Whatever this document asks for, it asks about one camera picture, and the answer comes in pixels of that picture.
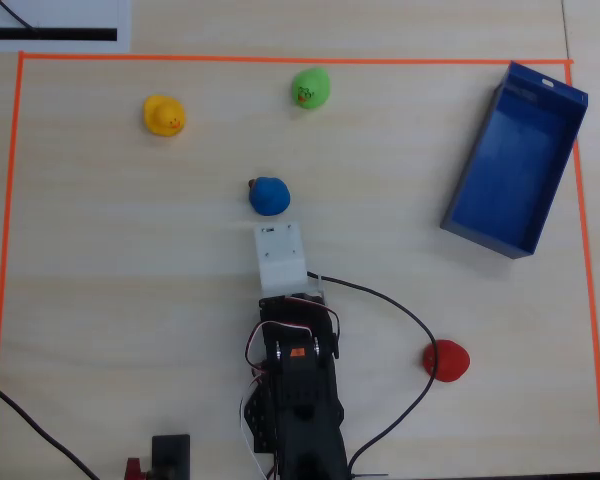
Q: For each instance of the black and red table clamp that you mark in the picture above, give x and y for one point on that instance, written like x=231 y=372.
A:
x=170 y=455

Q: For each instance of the blue rubber duck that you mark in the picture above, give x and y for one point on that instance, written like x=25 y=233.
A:
x=270 y=196

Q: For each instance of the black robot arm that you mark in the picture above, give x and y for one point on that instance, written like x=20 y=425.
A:
x=305 y=400

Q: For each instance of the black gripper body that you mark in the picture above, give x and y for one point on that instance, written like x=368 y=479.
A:
x=300 y=299

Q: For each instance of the red rubber duck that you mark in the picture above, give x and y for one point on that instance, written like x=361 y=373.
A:
x=450 y=361

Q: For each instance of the yellow rubber duck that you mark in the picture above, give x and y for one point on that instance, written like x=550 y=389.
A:
x=162 y=116

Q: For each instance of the green rubber duck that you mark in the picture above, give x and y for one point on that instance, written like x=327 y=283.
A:
x=311 y=87

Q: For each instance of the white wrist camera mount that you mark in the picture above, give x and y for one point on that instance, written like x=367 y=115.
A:
x=280 y=250

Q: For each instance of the blue open plastic box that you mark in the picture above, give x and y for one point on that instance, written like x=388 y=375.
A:
x=515 y=170

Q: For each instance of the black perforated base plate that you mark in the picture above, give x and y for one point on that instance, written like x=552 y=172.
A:
x=260 y=420

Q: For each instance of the orange tape strip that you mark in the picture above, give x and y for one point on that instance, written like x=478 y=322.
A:
x=280 y=59
x=587 y=260
x=5 y=250

